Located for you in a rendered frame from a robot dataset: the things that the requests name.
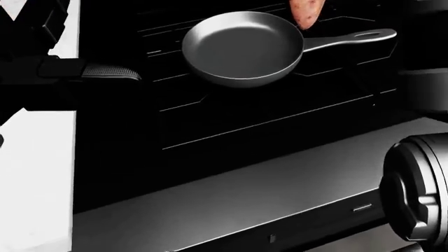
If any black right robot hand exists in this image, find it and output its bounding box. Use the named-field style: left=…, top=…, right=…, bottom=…
left=397, top=0, right=448, bottom=114

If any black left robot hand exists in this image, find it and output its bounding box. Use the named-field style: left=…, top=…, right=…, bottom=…
left=0, top=0, right=143, bottom=127

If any reddish brown sweet potato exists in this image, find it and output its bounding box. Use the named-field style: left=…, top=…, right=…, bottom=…
left=288, top=0, right=326, bottom=31

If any grey metal frying pan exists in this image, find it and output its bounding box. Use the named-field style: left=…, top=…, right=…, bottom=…
left=181, top=10, right=398, bottom=89

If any black glass steel stove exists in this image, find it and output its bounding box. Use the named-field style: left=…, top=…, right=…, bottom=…
left=71, top=0, right=448, bottom=252

